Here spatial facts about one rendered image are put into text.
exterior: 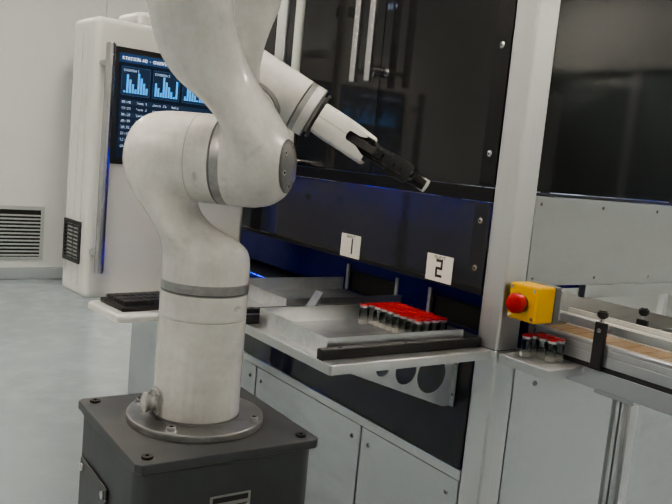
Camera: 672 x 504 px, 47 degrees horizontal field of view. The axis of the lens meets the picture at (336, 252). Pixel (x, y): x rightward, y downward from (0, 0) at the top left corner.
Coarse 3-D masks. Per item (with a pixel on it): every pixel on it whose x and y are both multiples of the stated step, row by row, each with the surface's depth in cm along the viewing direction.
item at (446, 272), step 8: (432, 256) 172; (440, 256) 169; (432, 264) 172; (440, 264) 169; (448, 264) 167; (432, 272) 172; (440, 272) 169; (448, 272) 167; (440, 280) 169; (448, 280) 167
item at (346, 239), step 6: (342, 234) 200; (348, 234) 198; (342, 240) 200; (348, 240) 198; (354, 240) 196; (360, 240) 194; (342, 246) 200; (348, 246) 198; (354, 246) 196; (342, 252) 200; (348, 252) 198; (354, 252) 196; (354, 258) 196
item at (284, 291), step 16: (256, 288) 185; (272, 288) 201; (288, 288) 204; (304, 288) 207; (320, 288) 210; (336, 288) 213; (272, 304) 178; (288, 304) 174; (304, 304) 176; (320, 304) 179
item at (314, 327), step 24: (264, 312) 159; (288, 312) 164; (312, 312) 168; (336, 312) 171; (288, 336) 151; (312, 336) 144; (336, 336) 156; (360, 336) 143; (384, 336) 147; (408, 336) 150; (432, 336) 154; (456, 336) 158
